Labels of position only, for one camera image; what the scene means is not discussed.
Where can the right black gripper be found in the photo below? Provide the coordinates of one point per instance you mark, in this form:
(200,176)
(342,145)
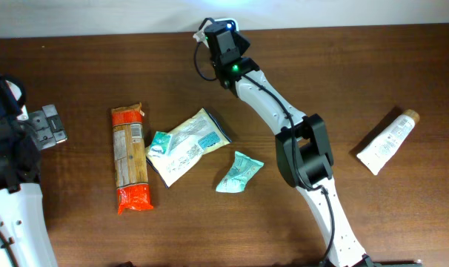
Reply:
(238,44)

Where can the cream wet wipes pack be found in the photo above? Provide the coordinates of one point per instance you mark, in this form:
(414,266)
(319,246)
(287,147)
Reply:
(197,136)

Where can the teal wipes pouch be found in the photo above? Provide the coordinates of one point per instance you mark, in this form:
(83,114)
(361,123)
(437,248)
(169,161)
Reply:
(240,173)

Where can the orange spaghetti package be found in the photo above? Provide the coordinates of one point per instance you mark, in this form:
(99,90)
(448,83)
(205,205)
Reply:
(132,185)

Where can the white lotion tube gold cap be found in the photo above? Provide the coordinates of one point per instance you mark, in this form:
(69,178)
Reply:
(384,146)

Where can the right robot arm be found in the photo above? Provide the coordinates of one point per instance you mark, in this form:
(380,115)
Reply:
(303,152)

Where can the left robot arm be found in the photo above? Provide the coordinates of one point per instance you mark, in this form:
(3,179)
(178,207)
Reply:
(24,239)

